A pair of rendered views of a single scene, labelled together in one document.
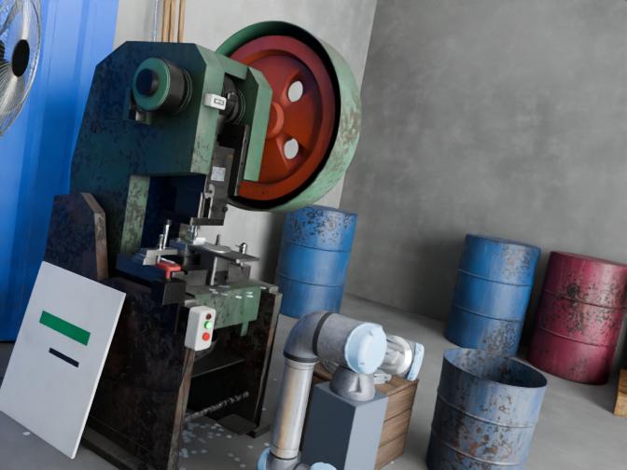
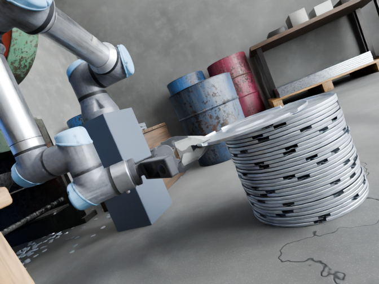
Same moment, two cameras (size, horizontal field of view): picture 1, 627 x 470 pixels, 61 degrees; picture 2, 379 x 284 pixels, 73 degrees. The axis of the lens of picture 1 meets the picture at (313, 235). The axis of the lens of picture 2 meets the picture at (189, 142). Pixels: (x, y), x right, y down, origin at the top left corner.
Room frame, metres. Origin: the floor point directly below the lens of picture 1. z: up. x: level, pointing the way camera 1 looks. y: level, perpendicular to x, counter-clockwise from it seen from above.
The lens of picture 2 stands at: (0.60, -0.22, 0.32)
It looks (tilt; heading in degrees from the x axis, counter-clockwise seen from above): 5 degrees down; 345
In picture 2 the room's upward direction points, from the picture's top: 22 degrees counter-clockwise
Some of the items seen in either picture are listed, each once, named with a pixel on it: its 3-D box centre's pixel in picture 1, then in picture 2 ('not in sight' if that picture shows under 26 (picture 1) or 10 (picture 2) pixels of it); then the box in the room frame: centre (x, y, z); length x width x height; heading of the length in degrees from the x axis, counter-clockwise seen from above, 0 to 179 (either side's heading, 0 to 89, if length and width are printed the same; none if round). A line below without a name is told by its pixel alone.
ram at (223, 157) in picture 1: (208, 179); not in sight; (2.07, 0.44, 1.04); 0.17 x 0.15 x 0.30; 60
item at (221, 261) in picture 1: (221, 267); not in sight; (2.00, 0.32, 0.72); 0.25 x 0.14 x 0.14; 60
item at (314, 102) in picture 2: not in sight; (274, 115); (1.18, -0.62, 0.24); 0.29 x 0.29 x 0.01
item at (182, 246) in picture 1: (190, 247); not in sight; (2.09, 0.47, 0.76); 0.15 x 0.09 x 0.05; 150
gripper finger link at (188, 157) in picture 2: not in sight; (195, 152); (1.24, -0.40, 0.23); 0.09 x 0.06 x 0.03; 82
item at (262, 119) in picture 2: not in sight; (249, 123); (1.19, -0.55, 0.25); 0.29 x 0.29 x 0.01
